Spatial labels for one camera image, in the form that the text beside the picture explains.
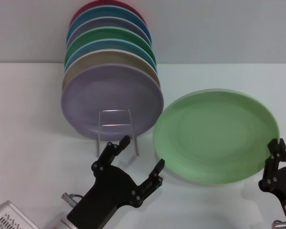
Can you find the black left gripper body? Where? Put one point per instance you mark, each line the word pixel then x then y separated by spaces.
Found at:
pixel 109 190

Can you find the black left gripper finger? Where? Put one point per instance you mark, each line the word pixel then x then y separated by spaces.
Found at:
pixel 150 183
pixel 107 155

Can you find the light green plate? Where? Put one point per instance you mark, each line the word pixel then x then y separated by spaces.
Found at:
pixel 212 138

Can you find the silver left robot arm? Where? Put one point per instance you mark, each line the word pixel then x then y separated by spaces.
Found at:
pixel 66 224

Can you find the lavender plate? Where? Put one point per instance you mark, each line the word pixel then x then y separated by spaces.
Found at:
pixel 109 90

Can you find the beige plate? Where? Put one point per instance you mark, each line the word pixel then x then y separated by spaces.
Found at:
pixel 105 57

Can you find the light blue plate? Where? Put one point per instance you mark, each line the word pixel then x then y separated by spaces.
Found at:
pixel 109 45

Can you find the dark green plate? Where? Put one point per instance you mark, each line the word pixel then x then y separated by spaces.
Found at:
pixel 109 33

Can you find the grey purple plate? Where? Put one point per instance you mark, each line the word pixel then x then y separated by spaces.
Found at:
pixel 109 22

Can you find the teal plate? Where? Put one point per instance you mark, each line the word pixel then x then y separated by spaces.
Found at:
pixel 107 12

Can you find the red plate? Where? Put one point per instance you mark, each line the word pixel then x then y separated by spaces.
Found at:
pixel 90 5

